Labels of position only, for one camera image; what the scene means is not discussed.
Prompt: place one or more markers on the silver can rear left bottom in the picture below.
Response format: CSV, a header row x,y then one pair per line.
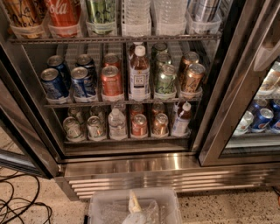
x,y
77,113

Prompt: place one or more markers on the copper can front middle shelf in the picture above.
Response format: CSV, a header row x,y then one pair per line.
x,y
190,79

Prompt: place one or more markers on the water bottle top left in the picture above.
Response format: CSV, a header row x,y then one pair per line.
x,y
136,18

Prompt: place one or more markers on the tea bottle front middle shelf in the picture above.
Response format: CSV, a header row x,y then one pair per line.
x,y
139,75

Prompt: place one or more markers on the copper can rear bottom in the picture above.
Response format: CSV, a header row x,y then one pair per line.
x,y
157,108

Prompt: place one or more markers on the clear plastic bin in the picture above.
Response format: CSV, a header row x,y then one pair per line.
x,y
159,204

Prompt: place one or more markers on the copper can rear middle shelf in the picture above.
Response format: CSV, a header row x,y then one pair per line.
x,y
187,59

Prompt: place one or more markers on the tea bottle rear middle shelf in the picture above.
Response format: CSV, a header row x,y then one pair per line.
x,y
133,47

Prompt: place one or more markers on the copper can shelf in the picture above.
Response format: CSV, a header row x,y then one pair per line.
x,y
187,59
190,79

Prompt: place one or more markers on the tea bottle shelf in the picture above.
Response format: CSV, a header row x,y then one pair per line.
x,y
133,47
139,75
181,119

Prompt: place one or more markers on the water bottle top right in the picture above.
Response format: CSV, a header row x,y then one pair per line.
x,y
169,17

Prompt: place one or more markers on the blue pepsi can front left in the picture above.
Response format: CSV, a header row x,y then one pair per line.
x,y
54,86

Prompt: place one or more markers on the left open fridge door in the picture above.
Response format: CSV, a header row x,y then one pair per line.
x,y
32,156

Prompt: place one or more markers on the green can top shelf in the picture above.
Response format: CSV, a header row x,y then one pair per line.
x,y
101,15

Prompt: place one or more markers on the blue can far right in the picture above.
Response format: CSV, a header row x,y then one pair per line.
x,y
274,125

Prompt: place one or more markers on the silver can front left bottom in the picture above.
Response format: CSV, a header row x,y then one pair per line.
x,y
74,132

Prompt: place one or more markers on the silver can top shelf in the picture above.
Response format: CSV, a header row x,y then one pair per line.
x,y
202,17

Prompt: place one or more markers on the upper wire shelf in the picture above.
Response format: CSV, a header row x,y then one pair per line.
x,y
113,39

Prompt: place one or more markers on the tea bottle bottom shelf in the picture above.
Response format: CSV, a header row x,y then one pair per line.
x,y
181,119

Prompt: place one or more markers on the water bottle bottom shelf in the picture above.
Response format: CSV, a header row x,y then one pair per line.
x,y
117,124

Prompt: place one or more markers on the red coke can front bottom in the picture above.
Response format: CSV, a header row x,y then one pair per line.
x,y
139,125

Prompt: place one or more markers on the green can front middle shelf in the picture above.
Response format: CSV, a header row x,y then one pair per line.
x,y
165,84

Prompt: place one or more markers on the copper can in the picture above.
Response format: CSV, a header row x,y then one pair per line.
x,y
157,108
160,125

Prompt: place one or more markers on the right glass fridge door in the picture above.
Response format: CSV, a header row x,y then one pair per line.
x,y
222,147

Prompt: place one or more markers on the red coke can rear bottom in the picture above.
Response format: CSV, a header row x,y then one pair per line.
x,y
136,109

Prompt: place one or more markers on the wire shelf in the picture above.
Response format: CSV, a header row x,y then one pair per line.
x,y
106,103
113,39

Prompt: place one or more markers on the white can right fridge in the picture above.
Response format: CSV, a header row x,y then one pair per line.
x,y
244,123

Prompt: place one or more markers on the blue pepsi can right fridge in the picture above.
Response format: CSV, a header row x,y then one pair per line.
x,y
262,119

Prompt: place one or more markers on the copper can front bottom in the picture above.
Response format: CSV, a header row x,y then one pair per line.
x,y
160,125

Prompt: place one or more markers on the blue pepsi can rear left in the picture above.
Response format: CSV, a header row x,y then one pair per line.
x,y
58,62

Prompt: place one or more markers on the green can rear middle shelf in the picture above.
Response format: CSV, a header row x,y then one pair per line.
x,y
160,47

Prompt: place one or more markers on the middle wire shelf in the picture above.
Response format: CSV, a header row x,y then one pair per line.
x,y
106,103

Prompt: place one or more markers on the red coke can front middle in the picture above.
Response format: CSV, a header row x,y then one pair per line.
x,y
112,85

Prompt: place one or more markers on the green can shelf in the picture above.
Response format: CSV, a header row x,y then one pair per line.
x,y
160,47
101,15
161,59
165,84

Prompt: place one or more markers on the blue pepsi can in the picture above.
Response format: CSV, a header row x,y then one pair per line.
x,y
85,60
83,85
58,62
54,86

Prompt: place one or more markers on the red coke can top shelf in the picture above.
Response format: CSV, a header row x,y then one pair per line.
x,y
65,15

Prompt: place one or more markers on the red coke can rear middle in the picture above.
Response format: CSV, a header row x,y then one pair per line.
x,y
111,59

